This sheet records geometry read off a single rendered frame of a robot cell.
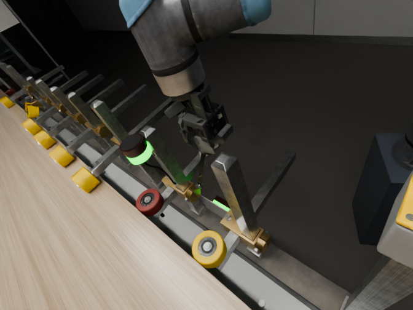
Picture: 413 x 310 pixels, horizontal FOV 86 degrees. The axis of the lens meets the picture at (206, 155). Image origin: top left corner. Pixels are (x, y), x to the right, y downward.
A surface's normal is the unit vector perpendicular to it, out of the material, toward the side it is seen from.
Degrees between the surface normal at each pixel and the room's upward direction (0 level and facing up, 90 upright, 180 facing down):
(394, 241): 90
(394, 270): 90
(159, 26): 83
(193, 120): 1
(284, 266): 0
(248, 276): 0
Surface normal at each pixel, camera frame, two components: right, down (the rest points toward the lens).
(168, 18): -0.11, 0.54
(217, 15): 0.04, 0.85
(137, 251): -0.29, -0.65
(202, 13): -0.04, 0.71
